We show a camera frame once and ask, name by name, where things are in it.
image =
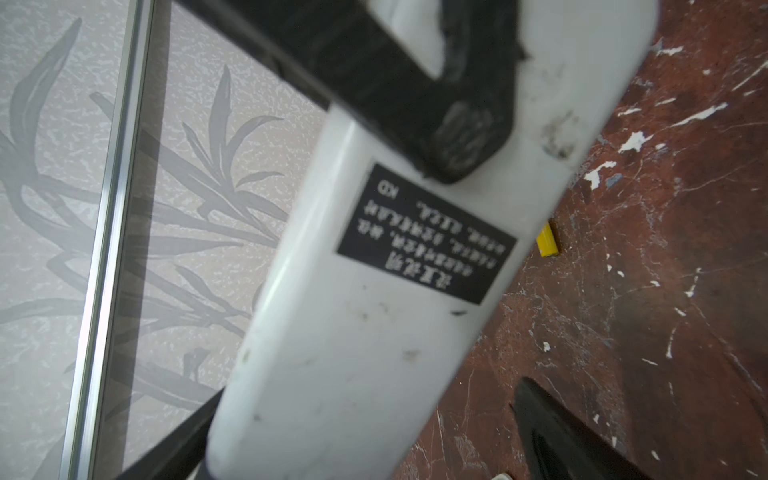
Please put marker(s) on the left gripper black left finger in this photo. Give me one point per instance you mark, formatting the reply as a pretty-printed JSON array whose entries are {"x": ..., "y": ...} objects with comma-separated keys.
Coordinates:
[{"x": 335, "y": 52}]

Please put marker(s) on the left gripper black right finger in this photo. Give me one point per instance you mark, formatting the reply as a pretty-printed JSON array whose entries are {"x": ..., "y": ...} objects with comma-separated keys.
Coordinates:
[{"x": 557, "y": 445}]

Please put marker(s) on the yellow battery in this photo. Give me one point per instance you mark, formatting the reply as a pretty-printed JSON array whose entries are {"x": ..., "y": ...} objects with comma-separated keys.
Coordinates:
[{"x": 547, "y": 243}]

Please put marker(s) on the red white remote control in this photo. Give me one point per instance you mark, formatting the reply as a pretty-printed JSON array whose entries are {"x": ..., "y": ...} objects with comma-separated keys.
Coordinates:
[{"x": 385, "y": 277}]

